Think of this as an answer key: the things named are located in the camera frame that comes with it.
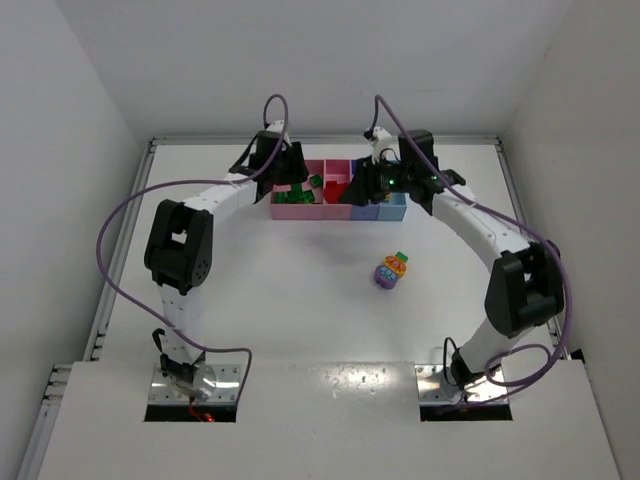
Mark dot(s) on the pink and blue sorting tray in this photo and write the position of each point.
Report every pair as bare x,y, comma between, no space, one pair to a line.
393,208

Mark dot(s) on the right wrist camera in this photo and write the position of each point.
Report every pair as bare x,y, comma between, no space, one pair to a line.
379,140

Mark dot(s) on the green sloped lego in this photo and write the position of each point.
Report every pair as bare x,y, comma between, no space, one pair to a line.
294,197

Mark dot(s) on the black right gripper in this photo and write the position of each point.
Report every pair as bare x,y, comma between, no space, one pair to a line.
370,180

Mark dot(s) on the red lego brick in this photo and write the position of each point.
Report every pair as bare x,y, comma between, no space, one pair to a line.
333,192

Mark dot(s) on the green square lego brick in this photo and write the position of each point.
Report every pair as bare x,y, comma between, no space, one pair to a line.
401,257

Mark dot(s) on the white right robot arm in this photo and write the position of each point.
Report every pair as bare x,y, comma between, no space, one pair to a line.
525,288

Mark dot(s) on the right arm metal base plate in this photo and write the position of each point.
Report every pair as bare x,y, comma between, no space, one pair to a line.
435,391

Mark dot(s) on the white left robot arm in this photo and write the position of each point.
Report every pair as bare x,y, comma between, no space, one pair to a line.
179,251

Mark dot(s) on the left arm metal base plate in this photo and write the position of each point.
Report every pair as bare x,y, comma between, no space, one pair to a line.
213,385

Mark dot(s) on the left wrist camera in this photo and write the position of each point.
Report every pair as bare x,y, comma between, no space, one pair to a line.
278,127

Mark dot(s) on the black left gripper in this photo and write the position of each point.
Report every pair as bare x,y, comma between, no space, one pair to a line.
293,167

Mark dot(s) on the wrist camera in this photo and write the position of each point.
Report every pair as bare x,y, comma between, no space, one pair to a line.
278,127
379,140

